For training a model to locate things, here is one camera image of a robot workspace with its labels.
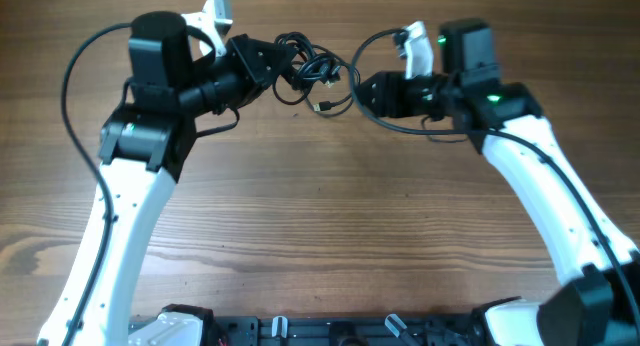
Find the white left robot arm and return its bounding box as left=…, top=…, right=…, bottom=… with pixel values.
left=38, top=11, right=296, bottom=345

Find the black usb cable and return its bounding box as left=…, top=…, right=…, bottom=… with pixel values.
left=311, top=50, right=362, bottom=119

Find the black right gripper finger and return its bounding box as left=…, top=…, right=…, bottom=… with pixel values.
left=356, top=83, right=385, bottom=117
left=357, top=71, right=395, bottom=94

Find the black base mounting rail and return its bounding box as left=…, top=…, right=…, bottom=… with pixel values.
left=214, top=314, right=477, bottom=346

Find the black left camera cable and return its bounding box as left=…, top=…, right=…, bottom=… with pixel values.
left=59, top=21, right=133, bottom=346

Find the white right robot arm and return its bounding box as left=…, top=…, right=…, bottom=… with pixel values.
left=349, top=19, right=639, bottom=345

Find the black camera cable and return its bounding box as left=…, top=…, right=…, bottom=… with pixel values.
left=349, top=27, right=640, bottom=337
left=59, top=21, right=133, bottom=346

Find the black right camera cable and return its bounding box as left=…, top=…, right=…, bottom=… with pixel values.
left=349, top=27, right=640, bottom=337

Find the black cable bundle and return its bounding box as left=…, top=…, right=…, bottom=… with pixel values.
left=271, top=31, right=346, bottom=107

